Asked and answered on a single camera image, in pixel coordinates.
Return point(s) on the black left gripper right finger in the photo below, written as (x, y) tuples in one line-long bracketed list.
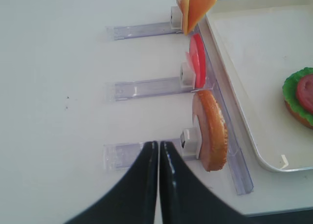
[(184, 199)]

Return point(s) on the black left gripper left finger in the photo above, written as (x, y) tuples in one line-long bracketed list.
[(133, 199)]

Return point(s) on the white pusher block near tomato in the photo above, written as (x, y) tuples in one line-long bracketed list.
[(187, 76)]

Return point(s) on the red tomato slice in rack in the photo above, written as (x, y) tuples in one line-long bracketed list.
[(198, 59)]

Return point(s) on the green lettuce on tray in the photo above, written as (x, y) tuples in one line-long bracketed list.
[(289, 88)]

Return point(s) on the red tomato slice on tray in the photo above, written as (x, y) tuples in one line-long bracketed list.
[(304, 92)]

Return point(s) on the white pusher block near cheese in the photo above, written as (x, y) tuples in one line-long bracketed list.
[(176, 18)]

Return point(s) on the orange cheese slice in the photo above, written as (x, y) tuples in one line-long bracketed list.
[(197, 9)]

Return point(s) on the pale yellow cheese slice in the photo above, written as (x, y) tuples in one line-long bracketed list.
[(184, 7)]

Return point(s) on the clear plastic left rack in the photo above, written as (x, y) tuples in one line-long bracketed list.
[(138, 111)]

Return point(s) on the white pusher block near bun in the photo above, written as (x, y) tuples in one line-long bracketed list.
[(191, 140)]

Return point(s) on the bun slice in left rack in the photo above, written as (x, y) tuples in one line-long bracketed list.
[(214, 135)]

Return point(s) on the bottom bun on tray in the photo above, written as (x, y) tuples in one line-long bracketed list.
[(305, 119)]

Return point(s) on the cream rectangular tray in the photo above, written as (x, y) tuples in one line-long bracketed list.
[(261, 43)]

